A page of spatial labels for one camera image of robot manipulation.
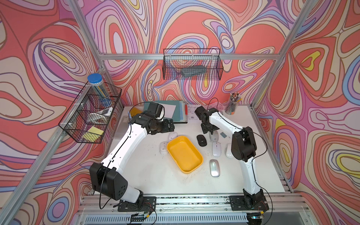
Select white mouse with logo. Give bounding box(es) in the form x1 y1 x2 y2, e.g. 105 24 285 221
168 132 178 142

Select grey white round mouse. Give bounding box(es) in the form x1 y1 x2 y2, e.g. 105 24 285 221
209 130 219 142

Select black mouse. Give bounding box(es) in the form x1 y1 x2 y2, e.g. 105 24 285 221
196 135 207 147

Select pale pink mouse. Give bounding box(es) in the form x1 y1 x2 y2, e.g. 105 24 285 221
226 143 234 158

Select yellow storage box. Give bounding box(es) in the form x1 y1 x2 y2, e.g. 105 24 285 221
167 136 203 174

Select silver mouse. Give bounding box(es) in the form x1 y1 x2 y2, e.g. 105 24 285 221
210 159 220 177

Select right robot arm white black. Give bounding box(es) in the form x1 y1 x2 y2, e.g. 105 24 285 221
195 106 264 209

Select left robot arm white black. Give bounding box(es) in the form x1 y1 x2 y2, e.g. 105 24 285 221
89 112 175 203

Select printed drawing sheet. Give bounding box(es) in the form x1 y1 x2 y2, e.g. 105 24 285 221
187 104 200 122

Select white paper sheet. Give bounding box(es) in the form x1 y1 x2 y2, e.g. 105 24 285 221
162 104 176 119

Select green folder stack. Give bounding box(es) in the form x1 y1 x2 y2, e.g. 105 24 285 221
156 100 188 124

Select pink transparent case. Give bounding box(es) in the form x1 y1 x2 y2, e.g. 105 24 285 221
207 101 225 112

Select clear pen cup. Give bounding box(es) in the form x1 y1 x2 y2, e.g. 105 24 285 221
225 92 242 115

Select grey item in back basket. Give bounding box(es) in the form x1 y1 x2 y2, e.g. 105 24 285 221
181 65 207 78

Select white item in left basket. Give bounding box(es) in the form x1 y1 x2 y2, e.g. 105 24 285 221
97 107 113 117

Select yellow sticky notes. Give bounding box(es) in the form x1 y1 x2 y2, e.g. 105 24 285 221
82 126 104 143

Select blue lid pencil jar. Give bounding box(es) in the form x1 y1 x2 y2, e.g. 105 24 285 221
87 73 112 108

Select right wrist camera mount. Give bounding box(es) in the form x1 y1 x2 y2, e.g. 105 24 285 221
195 106 218 122

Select black wire basket back wall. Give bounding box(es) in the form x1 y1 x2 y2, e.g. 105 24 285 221
162 47 224 80

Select black wire basket wall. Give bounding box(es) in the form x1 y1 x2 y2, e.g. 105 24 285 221
58 83 122 143
162 47 224 80

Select black wire basket left wall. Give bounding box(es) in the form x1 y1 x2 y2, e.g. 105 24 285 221
58 83 122 143

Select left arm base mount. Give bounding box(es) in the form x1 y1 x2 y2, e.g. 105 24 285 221
114 196 157 212

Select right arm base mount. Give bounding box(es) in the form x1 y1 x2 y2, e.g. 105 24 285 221
227 196 269 212

